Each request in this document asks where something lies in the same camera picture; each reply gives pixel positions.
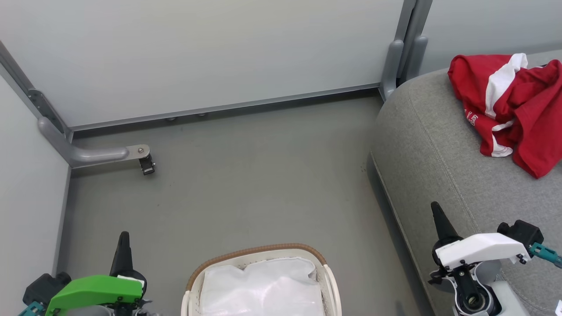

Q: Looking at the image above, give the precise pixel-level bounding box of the teal-plug right camera cable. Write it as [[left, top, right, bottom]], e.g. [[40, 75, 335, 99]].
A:
[[529, 243, 562, 269]]

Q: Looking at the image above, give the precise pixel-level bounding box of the grey partition support foot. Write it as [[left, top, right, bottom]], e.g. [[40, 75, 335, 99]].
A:
[[38, 116, 151, 169]]

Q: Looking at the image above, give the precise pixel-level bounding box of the teal-plug left camera cable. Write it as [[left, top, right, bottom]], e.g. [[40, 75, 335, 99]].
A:
[[18, 302, 44, 316]]

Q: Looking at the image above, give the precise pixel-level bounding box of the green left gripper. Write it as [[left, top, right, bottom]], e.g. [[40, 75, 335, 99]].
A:
[[45, 231, 148, 316]]

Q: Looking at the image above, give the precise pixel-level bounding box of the white laundry basket brown rim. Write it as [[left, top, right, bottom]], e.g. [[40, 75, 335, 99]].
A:
[[181, 243, 342, 316]]

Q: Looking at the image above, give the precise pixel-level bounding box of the grey partition bottom rail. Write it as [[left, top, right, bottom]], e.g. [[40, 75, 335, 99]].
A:
[[70, 83, 382, 131]]

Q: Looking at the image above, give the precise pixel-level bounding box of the teal-plug camera cable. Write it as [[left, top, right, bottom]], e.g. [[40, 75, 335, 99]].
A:
[[529, 243, 562, 269], [18, 302, 44, 316]]

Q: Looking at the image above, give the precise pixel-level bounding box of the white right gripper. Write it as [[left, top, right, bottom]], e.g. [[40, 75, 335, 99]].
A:
[[431, 201, 531, 270]]

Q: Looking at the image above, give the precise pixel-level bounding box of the black caster wheel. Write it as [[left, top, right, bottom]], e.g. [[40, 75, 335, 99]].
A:
[[139, 154, 156, 176]]

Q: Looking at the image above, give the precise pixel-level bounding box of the white basket liner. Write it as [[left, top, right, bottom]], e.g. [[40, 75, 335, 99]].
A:
[[200, 257, 326, 316]]

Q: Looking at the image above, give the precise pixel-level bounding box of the grey slanted partition post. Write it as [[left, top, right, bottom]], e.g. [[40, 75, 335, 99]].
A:
[[0, 42, 72, 141]]

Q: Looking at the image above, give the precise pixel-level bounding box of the grey fabric sofa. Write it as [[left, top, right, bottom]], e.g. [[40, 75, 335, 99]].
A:
[[371, 48, 562, 316]]

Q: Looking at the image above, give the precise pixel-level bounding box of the grey partition post pair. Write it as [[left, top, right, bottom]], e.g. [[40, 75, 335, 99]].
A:
[[380, 0, 434, 101]]

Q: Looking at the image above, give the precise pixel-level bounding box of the red and white shirt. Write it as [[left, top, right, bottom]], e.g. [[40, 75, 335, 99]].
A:
[[448, 53, 562, 179]]

